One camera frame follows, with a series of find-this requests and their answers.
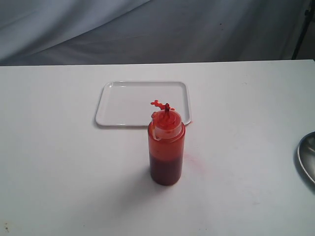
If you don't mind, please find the red sauce squeeze bottle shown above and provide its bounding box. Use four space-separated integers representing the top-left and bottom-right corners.
148 110 186 186

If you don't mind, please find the red sauce puddle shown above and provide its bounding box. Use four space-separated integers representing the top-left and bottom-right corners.
150 99 175 111

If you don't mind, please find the metal bowl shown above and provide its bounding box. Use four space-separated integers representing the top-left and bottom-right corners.
296 132 315 186

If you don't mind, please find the white rectangular plastic tray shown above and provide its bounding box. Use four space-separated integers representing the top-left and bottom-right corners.
95 81 191 127

